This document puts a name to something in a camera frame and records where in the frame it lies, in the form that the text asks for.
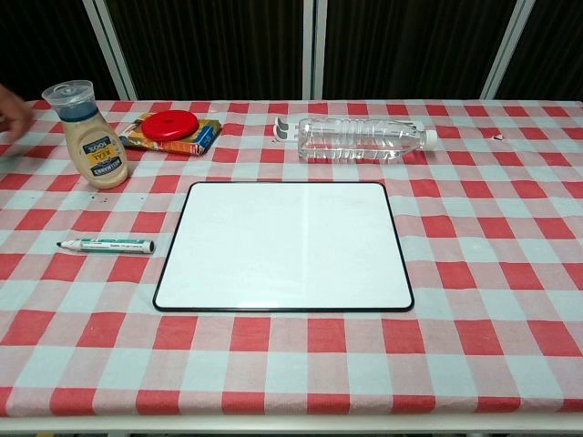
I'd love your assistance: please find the bare person hand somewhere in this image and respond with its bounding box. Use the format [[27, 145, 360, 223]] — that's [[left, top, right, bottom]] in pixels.
[[0, 84, 36, 140]]

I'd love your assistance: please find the green whiteboard marker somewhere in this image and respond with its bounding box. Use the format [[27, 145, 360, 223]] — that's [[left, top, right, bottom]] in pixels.
[[56, 238, 157, 256]]

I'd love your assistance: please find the white dry-erase board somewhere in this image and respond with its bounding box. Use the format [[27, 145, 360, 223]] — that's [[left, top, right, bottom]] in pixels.
[[152, 181, 415, 313]]

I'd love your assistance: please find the red white checkered tablecloth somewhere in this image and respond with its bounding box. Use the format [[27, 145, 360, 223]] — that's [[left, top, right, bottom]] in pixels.
[[0, 98, 583, 418]]

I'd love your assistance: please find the upside down mayonnaise bottle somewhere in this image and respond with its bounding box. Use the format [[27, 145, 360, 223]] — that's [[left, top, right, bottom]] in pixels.
[[41, 79, 129, 190]]

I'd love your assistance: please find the red round plastic lid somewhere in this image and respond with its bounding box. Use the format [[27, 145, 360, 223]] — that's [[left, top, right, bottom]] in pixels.
[[140, 110, 200, 141]]

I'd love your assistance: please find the colourful flat snack packet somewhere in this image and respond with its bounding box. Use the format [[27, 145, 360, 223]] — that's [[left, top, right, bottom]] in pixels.
[[118, 112, 223, 158]]

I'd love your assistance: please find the clear plastic water bottle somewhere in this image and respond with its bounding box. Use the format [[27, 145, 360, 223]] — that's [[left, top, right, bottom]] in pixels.
[[297, 117, 439, 163]]

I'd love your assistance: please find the white metal frame post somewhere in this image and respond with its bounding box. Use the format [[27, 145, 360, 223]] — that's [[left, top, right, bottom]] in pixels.
[[302, 0, 328, 101], [82, 0, 138, 101], [479, 0, 535, 101]]

